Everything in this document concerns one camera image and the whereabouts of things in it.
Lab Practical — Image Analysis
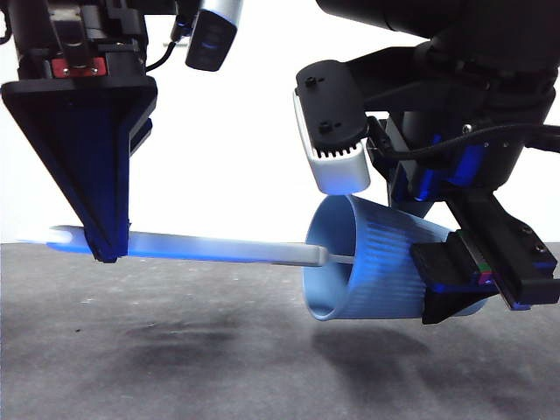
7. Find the black left camera cable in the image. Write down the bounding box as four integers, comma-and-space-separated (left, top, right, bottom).
146, 12, 193, 74

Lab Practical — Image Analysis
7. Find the grey handled sponge cup brush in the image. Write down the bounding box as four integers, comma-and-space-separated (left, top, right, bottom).
45, 224, 356, 268

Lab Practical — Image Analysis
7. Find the pale grey right wrist camera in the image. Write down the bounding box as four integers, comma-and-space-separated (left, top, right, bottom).
291, 59, 372, 196

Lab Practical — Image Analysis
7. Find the blue ribbed plastic cup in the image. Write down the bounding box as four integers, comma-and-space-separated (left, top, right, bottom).
304, 195, 487, 323

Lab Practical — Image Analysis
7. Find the pale grey wrist camera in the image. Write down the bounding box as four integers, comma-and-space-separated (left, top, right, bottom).
184, 0, 244, 72
291, 59, 372, 196

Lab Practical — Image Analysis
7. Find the pale grey left wrist camera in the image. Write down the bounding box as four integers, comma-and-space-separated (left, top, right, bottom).
184, 0, 244, 72

